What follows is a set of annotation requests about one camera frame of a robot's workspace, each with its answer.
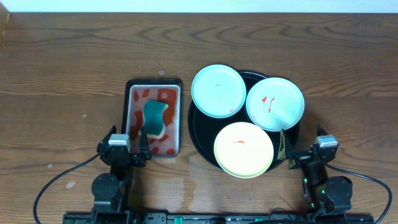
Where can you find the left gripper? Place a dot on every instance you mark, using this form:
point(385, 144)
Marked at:
point(145, 154)

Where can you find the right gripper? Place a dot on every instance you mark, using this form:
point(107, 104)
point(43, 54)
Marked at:
point(288, 152)

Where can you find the green yellow sponge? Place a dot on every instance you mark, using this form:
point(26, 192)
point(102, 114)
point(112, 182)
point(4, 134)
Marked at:
point(153, 118)

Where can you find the light blue plate with streaks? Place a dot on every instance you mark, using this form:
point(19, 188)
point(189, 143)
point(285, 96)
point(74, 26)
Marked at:
point(274, 104)

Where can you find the yellow plate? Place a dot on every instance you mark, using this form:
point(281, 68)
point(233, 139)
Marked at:
point(243, 150)

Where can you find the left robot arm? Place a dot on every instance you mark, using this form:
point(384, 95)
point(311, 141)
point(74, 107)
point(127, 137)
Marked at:
point(111, 190)

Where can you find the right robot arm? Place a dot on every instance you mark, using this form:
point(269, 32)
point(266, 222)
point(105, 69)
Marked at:
point(328, 195)

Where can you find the black rectangular soapy water tray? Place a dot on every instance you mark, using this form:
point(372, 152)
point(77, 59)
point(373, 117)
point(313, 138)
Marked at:
point(166, 91)

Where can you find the round black serving tray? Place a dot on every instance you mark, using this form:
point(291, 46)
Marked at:
point(203, 129)

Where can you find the light blue plate upper left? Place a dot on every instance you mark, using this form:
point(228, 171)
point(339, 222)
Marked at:
point(218, 91)

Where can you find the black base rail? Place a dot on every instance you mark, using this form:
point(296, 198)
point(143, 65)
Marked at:
point(163, 218)

